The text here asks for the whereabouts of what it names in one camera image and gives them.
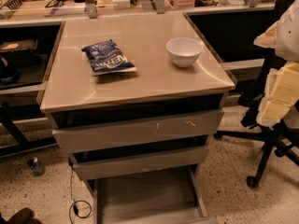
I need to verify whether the blue chip bag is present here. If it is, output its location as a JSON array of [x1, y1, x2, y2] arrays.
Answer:
[[81, 39, 136, 76]]

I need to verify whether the bottom drawer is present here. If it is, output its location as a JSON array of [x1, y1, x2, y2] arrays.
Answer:
[[94, 166, 218, 224]]

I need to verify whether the white bowl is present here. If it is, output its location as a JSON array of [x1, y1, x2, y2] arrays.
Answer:
[[166, 37, 203, 67]]

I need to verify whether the small blue floor object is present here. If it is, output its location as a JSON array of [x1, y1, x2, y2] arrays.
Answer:
[[27, 157, 45, 175]]

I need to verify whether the top drawer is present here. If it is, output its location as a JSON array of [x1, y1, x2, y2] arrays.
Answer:
[[53, 110, 223, 154]]

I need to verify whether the drawer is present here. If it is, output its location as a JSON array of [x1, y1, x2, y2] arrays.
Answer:
[[94, 166, 218, 224], [53, 110, 223, 154], [73, 146, 208, 180]]

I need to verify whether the grey metal post left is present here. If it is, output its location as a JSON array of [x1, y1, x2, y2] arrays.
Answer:
[[85, 0, 97, 19]]

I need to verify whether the black office chair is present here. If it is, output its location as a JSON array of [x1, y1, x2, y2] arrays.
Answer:
[[214, 0, 299, 188]]

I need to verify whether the black coil spring holder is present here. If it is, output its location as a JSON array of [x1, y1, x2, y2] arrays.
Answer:
[[0, 0, 22, 20]]

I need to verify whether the grey drawer cabinet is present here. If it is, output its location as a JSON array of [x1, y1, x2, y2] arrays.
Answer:
[[36, 12, 237, 224]]

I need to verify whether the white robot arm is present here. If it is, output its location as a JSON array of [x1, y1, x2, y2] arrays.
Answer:
[[254, 0, 299, 127]]

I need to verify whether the black cable on floor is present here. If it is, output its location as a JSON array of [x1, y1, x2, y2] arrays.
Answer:
[[68, 163, 93, 224]]

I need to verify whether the middle drawer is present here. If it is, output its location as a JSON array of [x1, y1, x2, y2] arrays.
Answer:
[[73, 146, 208, 180]]

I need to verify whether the brown shoe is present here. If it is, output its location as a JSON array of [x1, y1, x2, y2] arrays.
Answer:
[[0, 208, 42, 224]]

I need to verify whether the black table leg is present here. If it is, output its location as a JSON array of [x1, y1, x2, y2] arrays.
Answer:
[[0, 102, 56, 158]]

